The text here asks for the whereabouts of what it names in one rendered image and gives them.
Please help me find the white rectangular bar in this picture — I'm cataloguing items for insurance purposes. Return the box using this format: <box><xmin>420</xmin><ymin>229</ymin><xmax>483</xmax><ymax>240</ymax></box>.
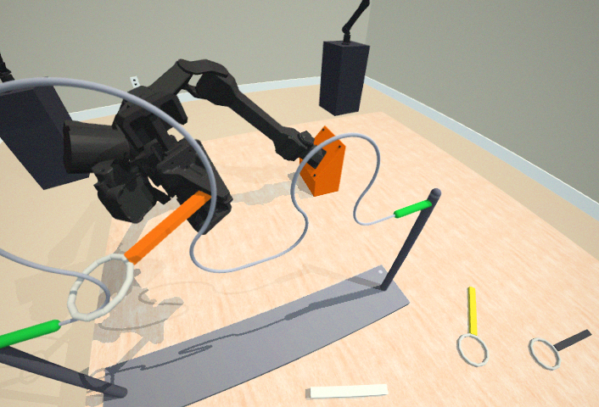
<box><xmin>311</xmin><ymin>384</ymin><xmax>389</xmax><ymax>398</ymax></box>

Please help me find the white loop with orange handle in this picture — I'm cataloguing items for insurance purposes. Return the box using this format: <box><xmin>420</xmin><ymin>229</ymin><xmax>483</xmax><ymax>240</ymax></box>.
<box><xmin>67</xmin><ymin>191</ymin><xmax>211</xmax><ymax>322</ymax></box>

